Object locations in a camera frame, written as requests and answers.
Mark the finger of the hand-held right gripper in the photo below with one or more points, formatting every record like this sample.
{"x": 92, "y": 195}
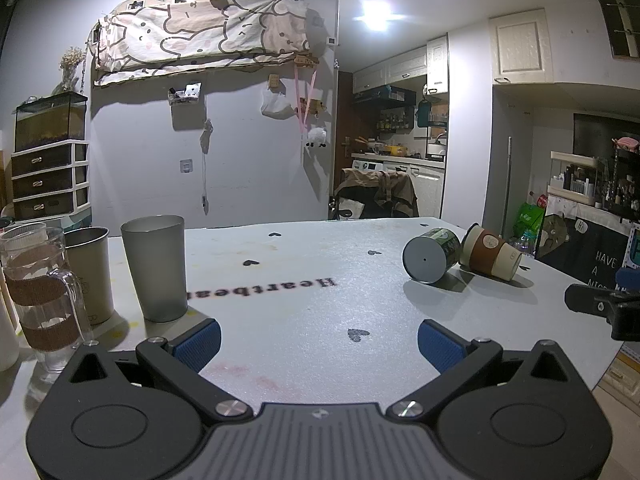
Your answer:
{"x": 629, "y": 279}
{"x": 587, "y": 299}

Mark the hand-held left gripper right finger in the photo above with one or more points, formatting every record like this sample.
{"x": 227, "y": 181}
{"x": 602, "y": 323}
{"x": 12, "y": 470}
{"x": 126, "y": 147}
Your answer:
{"x": 440, "y": 346}

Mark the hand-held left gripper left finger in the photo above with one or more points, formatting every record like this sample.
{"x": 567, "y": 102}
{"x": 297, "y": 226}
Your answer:
{"x": 197, "y": 345}

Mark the green cup with grey base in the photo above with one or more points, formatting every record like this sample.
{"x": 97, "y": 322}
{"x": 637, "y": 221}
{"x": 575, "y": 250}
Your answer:
{"x": 432, "y": 255}

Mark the cream cup with brown sleeve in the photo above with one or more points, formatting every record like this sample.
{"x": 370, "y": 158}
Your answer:
{"x": 492, "y": 252}

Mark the frosted grey cup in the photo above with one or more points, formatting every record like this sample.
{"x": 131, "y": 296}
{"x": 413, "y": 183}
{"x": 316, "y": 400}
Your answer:
{"x": 155, "y": 270}

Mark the stainless steel cup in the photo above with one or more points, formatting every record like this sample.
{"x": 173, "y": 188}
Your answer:
{"x": 92, "y": 270}

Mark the black printed cloth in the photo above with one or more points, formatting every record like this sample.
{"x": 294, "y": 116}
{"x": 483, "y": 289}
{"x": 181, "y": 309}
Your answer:
{"x": 580, "y": 240}

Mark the clear water bottle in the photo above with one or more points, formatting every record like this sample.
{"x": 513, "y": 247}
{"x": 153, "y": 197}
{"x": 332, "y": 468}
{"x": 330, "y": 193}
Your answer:
{"x": 526, "y": 244}

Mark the green shopping bag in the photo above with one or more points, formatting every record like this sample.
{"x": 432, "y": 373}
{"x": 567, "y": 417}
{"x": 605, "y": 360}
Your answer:
{"x": 530, "y": 222}

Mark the white rack with bottles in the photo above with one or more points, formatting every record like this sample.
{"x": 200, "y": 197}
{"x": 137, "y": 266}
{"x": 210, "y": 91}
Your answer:
{"x": 580, "y": 177}

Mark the white heart-print table cover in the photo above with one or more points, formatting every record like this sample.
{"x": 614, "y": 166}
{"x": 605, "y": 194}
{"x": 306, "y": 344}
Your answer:
{"x": 310, "y": 310}

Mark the white mop pole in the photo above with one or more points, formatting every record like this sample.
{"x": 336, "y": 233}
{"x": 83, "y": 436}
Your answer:
{"x": 507, "y": 185}

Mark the chair with brown jacket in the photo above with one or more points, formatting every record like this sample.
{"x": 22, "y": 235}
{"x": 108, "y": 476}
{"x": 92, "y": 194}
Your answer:
{"x": 380, "y": 195}

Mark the glass mug with brown bands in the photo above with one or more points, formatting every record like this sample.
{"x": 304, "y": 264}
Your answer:
{"x": 40, "y": 305}

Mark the white washing machine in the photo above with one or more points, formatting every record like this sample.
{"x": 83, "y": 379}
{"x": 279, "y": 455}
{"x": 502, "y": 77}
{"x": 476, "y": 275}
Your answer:
{"x": 367, "y": 165}

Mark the yellow pot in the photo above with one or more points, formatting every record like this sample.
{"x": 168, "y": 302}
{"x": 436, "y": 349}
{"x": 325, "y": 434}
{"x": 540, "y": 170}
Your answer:
{"x": 394, "y": 150}

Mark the white drawer unit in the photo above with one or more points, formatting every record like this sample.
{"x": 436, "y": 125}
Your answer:
{"x": 47, "y": 180}

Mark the teal hanging bag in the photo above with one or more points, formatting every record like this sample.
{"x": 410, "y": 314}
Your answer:
{"x": 423, "y": 112}

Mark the brown door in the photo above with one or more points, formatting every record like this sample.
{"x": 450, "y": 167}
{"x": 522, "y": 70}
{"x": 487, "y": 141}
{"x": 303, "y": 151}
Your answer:
{"x": 344, "y": 130}

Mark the white plush toy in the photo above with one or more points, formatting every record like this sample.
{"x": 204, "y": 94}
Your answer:
{"x": 316, "y": 137}

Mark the white hanging bag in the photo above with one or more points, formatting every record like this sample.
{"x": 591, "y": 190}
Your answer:
{"x": 276, "y": 102}

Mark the pink ribbons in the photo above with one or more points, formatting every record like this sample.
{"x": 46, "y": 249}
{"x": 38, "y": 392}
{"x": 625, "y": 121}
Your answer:
{"x": 302, "y": 105}

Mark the glass fish tank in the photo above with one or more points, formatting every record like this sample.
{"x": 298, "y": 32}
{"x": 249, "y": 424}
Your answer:
{"x": 50, "y": 122}

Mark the cream kitchen upper cabinets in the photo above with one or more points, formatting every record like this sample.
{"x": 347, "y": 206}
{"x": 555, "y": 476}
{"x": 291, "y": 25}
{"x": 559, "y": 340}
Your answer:
{"x": 400, "y": 67}

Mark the dried flower bunch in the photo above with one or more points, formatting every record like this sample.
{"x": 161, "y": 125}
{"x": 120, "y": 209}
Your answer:
{"x": 72, "y": 62}

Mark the printed blanket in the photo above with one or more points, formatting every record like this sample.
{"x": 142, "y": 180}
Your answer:
{"x": 200, "y": 30}

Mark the round ceiling light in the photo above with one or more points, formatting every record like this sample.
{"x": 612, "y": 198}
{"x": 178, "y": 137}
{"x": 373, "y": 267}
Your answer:
{"x": 376, "y": 14}

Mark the clear wall hook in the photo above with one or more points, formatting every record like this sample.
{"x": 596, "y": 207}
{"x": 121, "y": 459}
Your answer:
{"x": 186, "y": 165}

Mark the small clear wall shelf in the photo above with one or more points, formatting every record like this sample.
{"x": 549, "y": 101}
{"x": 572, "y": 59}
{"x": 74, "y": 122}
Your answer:
{"x": 185, "y": 94}

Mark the cream wall cabinet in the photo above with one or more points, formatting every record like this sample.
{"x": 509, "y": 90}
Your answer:
{"x": 522, "y": 47}

